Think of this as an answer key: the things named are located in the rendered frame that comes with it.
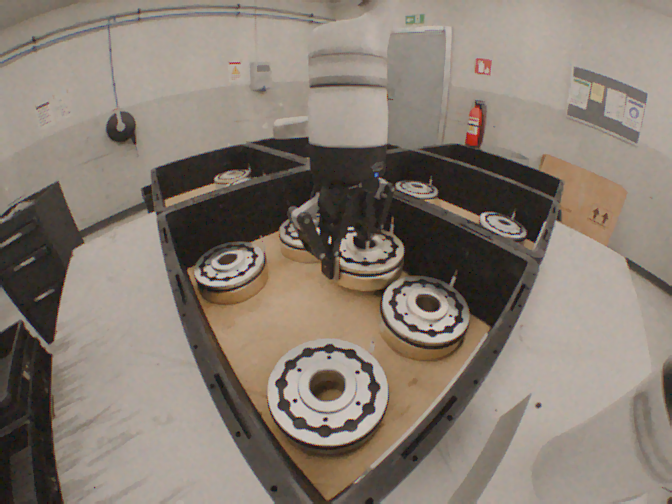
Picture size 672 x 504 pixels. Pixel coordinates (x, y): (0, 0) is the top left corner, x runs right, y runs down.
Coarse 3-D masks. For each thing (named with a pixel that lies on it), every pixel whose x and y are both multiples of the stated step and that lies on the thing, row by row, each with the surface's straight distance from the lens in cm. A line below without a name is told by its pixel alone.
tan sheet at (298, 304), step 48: (288, 288) 34; (336, 288) 33; (384, 288) 34; (240, 336) 30; (288, 336) 29; (336, 336) 28; (480, 336) 32; (432, 384) 27; (384, 432) 24; (336, 480) 23
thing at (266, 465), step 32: (224, 192) 40; (160, 224) 36; (448, 224) 31; (512, 256) 29; (192, 320) 19; (512, 320) 21; (192, 352) 18; (480, 352) 18; (224, 384) 15; (480, 384) 16; (224, 416) 15; (448, 416) 15; (256, 448) 14; (416, 448) 14; (288, 480) 13; (384, 480) 13
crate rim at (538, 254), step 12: (432, 156) 65; (468, 168) 61; (504, 180) 59; (396, 192) 37; (528, 192) 58; (432, 204) 35; (552, 204) 55; (456, 216) 33; (552, 216) 47; (480, 228) 32; (552, 228) 42; (504, 240) 31; (540, 240) 35; (528, 252) 31; (540, 252) 32; (540, 264) 33
